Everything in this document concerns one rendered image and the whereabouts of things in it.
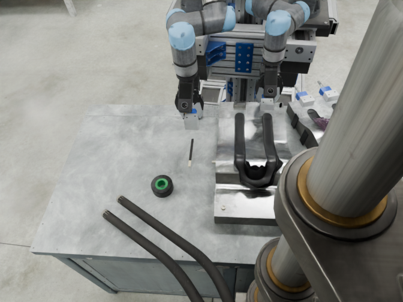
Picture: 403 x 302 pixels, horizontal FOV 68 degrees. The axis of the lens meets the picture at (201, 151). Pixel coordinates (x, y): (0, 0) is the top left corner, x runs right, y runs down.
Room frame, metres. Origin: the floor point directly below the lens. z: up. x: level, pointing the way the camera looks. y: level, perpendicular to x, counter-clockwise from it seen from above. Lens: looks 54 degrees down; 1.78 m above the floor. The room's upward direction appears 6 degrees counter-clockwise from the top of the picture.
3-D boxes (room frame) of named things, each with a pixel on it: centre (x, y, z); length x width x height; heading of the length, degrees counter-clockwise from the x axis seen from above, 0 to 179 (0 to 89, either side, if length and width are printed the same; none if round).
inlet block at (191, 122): (0.82, 0.02, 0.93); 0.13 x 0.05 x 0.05; 171
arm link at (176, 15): (0.90, 0.01, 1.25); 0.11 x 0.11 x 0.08; 6
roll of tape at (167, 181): (0.57, 0.16, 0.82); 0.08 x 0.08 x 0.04
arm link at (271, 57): (0.87, -0.28, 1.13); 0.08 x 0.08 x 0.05
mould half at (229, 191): (0.64, -0.19, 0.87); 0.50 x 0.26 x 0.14; 171
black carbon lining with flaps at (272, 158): (0.65, -0.20, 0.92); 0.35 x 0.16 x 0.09; 171
